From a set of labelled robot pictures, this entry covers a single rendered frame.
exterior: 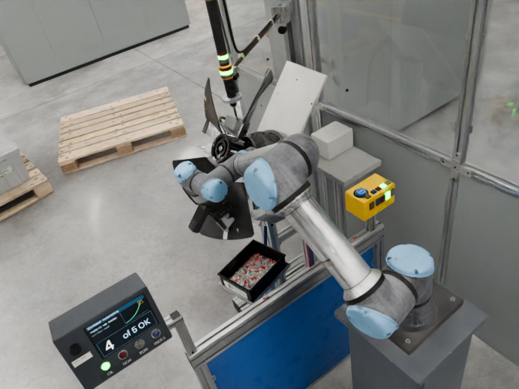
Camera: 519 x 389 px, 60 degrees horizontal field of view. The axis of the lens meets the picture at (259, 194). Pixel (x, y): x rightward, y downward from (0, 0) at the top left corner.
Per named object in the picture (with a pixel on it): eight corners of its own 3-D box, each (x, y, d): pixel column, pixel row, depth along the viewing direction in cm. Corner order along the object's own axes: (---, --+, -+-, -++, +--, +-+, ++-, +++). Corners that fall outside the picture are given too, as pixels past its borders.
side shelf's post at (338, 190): (344, 268, 276) (337, 157, 225) (349, 272, 273) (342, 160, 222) (340, 272, 274) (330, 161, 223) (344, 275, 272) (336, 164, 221)
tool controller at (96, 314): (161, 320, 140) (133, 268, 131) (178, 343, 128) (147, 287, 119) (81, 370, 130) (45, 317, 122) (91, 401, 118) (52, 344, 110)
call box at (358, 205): (375, 193, 178) (374, 171, 172) (395, 204, 171) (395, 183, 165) (345, 212, 172) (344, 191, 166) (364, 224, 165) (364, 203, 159)
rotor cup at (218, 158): (233, 140, 190) (209, 133, 181) (256, 134, 180) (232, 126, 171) (232, 174, 188) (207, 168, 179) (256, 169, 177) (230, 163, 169)
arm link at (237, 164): (324, 114, 114) (233, 145, 156) (296, 136, 109) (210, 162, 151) (345, 153, 117) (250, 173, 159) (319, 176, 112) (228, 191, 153)
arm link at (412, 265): (441, 283, 121) (444, 249, 113) (415, 317, 115) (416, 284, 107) (401, 264, 129) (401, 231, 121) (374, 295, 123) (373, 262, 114)
